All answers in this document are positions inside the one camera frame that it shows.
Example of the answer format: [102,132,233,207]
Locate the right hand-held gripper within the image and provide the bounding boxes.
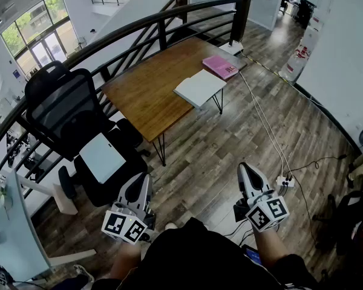
[233,161,290,233]

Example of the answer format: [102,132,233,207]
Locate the wooden table with metal legs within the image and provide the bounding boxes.
[101,36,249,167]

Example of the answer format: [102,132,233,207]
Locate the yellow black floor strip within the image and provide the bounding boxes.
[244,54,295,85]

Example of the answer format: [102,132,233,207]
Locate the person's black clothing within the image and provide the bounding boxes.
[90,217,321,290]

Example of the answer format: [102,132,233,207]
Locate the white notebook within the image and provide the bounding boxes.
[172,69,227,110]

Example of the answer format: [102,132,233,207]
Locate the large glass window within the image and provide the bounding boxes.
[0,0,79,77]

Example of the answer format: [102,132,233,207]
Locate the person's right forearm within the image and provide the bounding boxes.
[253,225,289,270]

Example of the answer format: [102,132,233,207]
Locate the black metal railing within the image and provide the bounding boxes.
[0,0,252,195]

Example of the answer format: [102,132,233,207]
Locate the black white patterned device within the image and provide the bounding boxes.
[0,262,15,287]

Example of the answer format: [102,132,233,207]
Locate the grey sneaker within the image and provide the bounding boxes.
[73,263,95,283]

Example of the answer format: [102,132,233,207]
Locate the phone with blue screen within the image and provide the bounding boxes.
[241,243,263,266]

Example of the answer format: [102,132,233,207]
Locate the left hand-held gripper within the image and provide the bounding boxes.
[101,172,157,246]

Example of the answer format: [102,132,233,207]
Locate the dark wooden post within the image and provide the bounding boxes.
[229,0,255,47]

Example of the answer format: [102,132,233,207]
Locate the pink book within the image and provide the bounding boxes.
[201,55,240,81]

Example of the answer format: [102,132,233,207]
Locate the white bag with red print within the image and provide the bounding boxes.
[279,36,315,83]

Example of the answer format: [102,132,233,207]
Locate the black cable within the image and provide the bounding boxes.
[286,153,349,241]

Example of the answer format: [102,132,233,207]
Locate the white laptop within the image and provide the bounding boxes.
[78,132,127,185]

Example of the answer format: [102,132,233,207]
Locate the white desk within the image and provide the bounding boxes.
[0,167,53,283]

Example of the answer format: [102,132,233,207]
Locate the white cable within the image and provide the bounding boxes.
[238,70,289,179]

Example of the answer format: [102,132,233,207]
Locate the small white power strip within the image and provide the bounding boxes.
[275,175,296,190]

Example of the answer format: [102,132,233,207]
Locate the black swivel chair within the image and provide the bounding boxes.
[312,188,363,257]

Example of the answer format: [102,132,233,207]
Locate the person's left forearm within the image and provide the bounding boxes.
[108,242,142,283]

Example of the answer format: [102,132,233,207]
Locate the black mesh office chair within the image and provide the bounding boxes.
[24,60,152,208]

